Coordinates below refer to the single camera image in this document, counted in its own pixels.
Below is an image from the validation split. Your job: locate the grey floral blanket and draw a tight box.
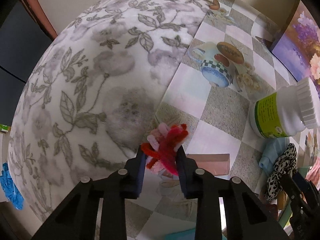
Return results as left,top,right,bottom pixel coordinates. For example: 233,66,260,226
8,0,209,221

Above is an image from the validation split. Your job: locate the leopard print scrunchie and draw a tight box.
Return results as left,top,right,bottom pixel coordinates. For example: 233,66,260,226
265,143,297,201

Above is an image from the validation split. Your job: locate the checkered picture tablecloth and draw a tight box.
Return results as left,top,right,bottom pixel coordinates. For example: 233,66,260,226
125,0,320,240

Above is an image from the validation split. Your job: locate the light blue face mask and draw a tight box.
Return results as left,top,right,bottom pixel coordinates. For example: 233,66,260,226
259,138,290,176

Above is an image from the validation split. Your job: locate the white green-label pill bottle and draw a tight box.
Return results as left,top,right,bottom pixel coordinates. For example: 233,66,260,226
249,77,319,139

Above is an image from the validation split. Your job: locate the floral oil painting canvas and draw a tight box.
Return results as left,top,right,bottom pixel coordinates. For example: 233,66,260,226
271,1,319,90

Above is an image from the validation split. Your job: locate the pink white wavy cloth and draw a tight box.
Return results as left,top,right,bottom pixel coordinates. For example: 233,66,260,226
306,157,320,190

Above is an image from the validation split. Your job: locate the blue plastic bag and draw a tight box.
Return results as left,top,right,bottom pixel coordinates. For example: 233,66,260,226
0,163,24,210

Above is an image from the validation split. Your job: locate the dark blue cabinet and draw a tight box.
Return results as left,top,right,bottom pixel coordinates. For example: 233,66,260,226
0,2,52,126

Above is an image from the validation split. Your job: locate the salmon pink board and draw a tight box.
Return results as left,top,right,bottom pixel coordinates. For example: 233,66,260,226
21,0,57,41

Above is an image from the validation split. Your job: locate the red pink pipe cleaner bundle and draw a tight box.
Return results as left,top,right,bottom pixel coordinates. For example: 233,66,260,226
140,123,189,176

